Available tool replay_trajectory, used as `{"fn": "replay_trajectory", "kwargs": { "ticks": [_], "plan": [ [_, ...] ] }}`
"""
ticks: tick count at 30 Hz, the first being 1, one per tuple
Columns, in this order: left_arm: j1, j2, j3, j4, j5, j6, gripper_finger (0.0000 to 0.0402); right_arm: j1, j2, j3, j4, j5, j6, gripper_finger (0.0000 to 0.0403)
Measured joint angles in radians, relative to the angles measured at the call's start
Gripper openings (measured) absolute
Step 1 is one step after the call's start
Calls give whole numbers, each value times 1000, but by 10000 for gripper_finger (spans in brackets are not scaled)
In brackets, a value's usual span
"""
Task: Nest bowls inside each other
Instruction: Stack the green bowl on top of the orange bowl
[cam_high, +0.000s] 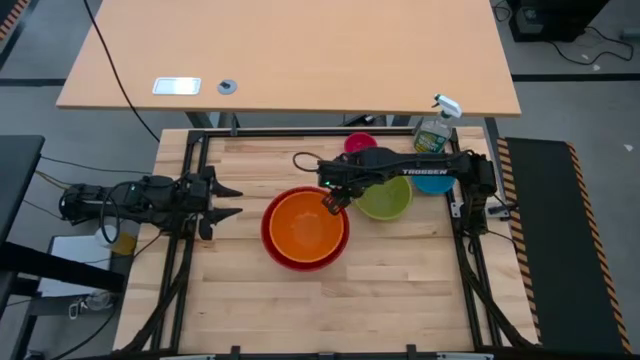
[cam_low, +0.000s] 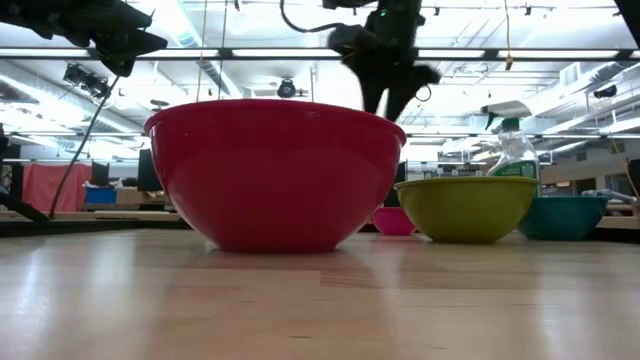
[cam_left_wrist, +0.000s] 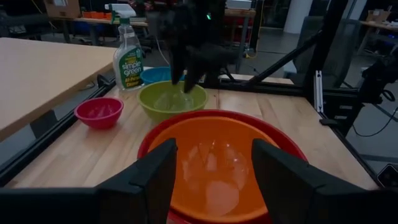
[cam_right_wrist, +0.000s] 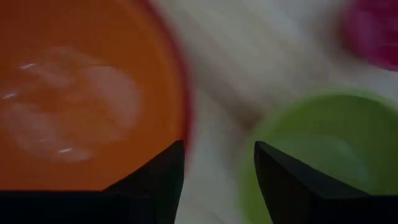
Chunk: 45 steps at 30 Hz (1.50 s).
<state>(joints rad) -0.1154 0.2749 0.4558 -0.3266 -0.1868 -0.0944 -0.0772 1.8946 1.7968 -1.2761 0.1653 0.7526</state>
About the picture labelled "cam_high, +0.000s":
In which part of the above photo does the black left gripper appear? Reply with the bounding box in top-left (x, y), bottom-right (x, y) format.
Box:
top-left (185, 165), bottom-right (245, 242)

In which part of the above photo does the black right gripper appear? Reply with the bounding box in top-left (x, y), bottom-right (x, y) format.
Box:
top-left (316, 156), bottom-right (370, 216)

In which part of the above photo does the large orange bowl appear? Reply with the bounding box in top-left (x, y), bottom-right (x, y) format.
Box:
top-left (268, 189), bottom-right (347, 265)

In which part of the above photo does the green bowl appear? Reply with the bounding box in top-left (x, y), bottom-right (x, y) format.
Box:
top-left (353, 174), bottom-right (415, 222)

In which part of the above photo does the small pink bowl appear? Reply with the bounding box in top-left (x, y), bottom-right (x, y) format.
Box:
top-left (342, 131), bottom-right (380, 155)

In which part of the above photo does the large red bowl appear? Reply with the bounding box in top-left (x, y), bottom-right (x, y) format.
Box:
top-left (260, 185), bottom-right (351, 274)

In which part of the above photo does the blue bowl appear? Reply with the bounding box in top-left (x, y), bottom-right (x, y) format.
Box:
top-left (411, 174), bottom-right (458, 197)

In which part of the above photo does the yellow round object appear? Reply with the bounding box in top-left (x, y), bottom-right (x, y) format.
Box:
top-left (111, 231), bottom-right (138, 257)

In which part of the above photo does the spray bottle with white trigger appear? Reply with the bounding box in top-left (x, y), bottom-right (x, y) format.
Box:
top-left (412, 92), bottom-right (464, 155)

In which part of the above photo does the white tape roll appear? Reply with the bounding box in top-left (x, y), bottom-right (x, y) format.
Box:
top-left (94, 224), bottom-right (120, 250)

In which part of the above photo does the light wooden desk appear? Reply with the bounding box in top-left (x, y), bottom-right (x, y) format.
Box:
top-left (55, 0), bottom-right (523, 119)

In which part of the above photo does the white board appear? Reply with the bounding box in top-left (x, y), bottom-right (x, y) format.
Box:
top-left (36, 233), bottom-right (142, 300)

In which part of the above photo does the black cross beam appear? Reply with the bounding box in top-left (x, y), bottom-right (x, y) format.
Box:
top-left (0, 241), bottom-right (127, 295)

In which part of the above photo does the black side table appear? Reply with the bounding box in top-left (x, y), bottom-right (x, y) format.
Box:
top-left (0, 134), bottom-right (47, 247)

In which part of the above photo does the black mat with hazard stripes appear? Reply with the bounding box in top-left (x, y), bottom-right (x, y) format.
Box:
top-left (495, 136), bottom-right (635, 356)

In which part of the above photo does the black equipment box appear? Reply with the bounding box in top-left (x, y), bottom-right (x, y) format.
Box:
top-left (506, 0), bottom-right (612, 44)

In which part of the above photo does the black cable loop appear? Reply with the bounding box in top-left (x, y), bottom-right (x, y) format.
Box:
top-left (291, 151), bottom-right (324, 175)

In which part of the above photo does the black aluminium table frame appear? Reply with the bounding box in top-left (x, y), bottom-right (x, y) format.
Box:
top-left (115, 125), bottom-right (540, 360)

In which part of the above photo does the grey desk leg frame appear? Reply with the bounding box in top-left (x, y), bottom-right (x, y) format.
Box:
top-left (183, 110), bottom-right (242, 131)

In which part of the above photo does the long black cable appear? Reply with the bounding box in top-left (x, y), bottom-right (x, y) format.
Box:
top-left (81, 0), bottom-right (162, 144)

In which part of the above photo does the black floor cable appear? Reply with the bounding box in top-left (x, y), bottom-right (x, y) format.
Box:
top-left (546, 24), bottom-right (637, 68)

